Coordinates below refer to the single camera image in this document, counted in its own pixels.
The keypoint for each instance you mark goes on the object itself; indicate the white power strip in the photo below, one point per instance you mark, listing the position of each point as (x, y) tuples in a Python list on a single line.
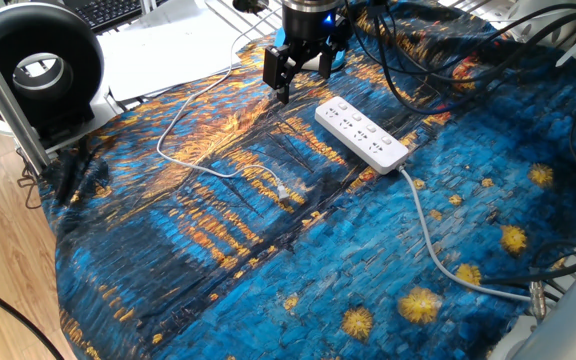
[(363, 135)]

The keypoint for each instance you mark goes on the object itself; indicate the aluminium profile post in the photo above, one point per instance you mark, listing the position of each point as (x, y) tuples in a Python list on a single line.
[(9, 102)]

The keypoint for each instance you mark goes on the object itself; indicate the white paper sheets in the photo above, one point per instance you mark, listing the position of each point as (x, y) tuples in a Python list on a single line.
[(168, 55)]

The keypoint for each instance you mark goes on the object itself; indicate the blue and white desk lamp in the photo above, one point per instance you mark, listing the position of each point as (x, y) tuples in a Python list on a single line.
[(310, 63)]

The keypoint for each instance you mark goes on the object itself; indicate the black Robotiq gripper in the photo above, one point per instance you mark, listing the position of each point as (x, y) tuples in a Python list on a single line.
[(308, 25)]

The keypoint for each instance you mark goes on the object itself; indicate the black computer keyboard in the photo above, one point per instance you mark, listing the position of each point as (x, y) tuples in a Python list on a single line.
[(108, 12)]

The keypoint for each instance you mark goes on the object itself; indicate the black round duct fan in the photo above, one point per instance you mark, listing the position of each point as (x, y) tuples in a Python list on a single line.
[(83, 55)]

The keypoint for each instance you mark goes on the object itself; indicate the black round object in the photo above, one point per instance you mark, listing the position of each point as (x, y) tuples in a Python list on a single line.
[(250, 5)]

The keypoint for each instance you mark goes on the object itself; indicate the starry night painting tablecloth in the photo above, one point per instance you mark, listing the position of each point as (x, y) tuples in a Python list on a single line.
[(318, 250)]

